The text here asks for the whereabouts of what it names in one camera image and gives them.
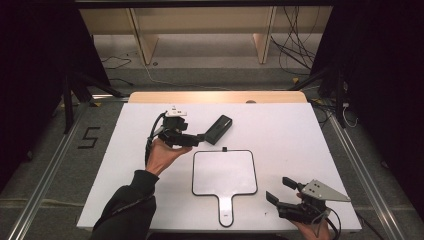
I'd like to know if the person's left hand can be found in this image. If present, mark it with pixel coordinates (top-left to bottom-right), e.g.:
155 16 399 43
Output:
145 138 194 177

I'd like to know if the dark curtain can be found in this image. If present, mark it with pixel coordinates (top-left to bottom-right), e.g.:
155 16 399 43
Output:
309 0 424 211
0 0 112 194

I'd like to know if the small whiteboard with handle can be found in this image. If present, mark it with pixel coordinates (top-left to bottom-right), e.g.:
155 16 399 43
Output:
191 149 259 228

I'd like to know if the right hand-held gripper cable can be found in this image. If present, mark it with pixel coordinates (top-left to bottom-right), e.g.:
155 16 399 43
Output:
311 208 342 240

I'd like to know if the person's right hand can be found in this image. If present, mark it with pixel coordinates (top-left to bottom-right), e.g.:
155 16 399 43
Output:
292 218 332 240

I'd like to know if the thin white looped cable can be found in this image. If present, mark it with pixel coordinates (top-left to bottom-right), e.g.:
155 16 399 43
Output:
342 102 359 129

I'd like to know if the black whiteboard eraser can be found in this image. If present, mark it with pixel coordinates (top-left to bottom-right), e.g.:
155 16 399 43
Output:
203 114 234 146

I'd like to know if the hand-held gripper cable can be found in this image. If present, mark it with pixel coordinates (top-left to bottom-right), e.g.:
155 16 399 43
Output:
311 208 342 240
144 111 168 166

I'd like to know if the left hand-held gripper cable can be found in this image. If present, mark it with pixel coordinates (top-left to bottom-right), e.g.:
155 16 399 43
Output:
144 111 168 166

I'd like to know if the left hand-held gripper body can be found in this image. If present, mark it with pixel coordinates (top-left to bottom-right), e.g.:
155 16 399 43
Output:
156 105 201 148

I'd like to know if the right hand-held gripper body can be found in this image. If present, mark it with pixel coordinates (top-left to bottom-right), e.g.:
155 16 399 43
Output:
276 179 352 225

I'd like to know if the light wooden desk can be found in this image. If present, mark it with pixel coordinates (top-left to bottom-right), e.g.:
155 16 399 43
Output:
78 6 334 66

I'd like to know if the long aluminium floor rail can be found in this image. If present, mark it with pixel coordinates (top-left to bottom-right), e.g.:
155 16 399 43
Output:
328 112 406 240
6 109 85 240

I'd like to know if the black tripod stand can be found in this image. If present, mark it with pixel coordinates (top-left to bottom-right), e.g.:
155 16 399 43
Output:
60 70 125 135
289 65 348 129

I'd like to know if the bundle of black cables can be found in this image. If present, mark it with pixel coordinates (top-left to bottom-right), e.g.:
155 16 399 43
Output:
269 6 322 76

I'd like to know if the short aluminium rail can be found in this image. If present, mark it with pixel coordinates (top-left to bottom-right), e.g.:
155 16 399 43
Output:
91 94 130 102

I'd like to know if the black floor cable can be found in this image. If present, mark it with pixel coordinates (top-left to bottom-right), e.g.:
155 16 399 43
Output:
99 55 133 71

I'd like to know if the white table cover board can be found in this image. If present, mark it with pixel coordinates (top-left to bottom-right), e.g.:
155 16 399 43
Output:
76 102 363 233

